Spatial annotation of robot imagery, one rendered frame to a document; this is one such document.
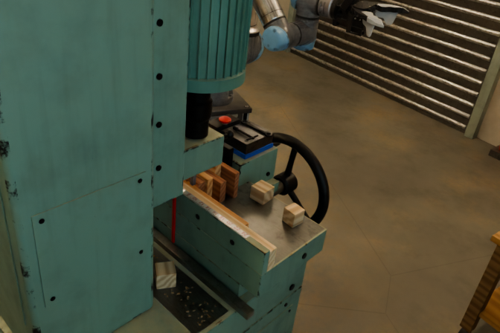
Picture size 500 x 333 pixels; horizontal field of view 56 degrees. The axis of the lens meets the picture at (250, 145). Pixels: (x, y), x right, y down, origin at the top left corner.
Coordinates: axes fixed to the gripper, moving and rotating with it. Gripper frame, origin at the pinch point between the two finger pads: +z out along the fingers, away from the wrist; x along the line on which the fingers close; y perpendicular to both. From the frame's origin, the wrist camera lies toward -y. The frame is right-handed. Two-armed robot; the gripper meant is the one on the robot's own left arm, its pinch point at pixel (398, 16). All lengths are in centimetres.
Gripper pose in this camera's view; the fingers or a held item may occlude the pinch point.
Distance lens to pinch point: 143.3
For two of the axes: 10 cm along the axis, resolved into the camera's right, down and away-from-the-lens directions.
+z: 7.5, 3.9, -5.3
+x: -6.6, 4.3, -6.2
